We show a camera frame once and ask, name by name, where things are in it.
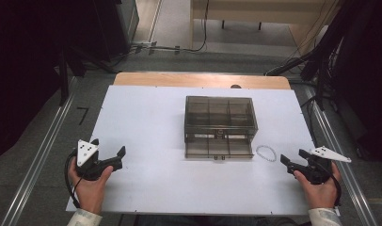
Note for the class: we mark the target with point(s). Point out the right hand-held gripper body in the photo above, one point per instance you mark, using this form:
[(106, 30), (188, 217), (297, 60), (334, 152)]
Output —
[(317, 171)]

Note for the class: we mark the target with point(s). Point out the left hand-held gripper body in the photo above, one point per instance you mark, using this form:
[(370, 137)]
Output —
[(85, 153)]

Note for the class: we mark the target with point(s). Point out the clear grey drawer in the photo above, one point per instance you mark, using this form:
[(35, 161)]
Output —
[(219, 147)]

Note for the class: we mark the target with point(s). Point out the clear grey storage box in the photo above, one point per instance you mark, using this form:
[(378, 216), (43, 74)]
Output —
[(220, 114)]

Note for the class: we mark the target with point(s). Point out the person's right hand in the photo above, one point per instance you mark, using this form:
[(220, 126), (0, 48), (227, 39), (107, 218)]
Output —
[(322, 194)]

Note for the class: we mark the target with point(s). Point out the person's left hand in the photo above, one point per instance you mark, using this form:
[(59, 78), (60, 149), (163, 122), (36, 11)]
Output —
[(90, 194)]

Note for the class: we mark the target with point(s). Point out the white board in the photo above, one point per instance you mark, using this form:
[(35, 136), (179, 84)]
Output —
[(154, 163)]

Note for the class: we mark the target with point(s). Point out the black stand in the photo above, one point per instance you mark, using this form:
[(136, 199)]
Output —
[(64, 78)]

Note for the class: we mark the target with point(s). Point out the small dark round object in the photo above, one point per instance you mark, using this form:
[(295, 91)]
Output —
[(235, 86)]

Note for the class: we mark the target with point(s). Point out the wooden table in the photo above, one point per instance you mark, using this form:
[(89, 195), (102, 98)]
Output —
[(179, 80)]

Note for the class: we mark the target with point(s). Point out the dark curtain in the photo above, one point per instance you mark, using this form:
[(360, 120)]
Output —
[(368, 81), (19, 72)]

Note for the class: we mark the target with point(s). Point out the dark cabinet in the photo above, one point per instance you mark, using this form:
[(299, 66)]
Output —
[(117, 28)]

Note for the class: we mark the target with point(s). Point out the light wooden furniture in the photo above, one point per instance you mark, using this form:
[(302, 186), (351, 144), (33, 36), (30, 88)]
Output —
[(258, 12)]

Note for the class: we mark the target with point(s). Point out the metal floor rail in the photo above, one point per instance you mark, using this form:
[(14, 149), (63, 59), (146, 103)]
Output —
[(346, 175), (38, 160)]

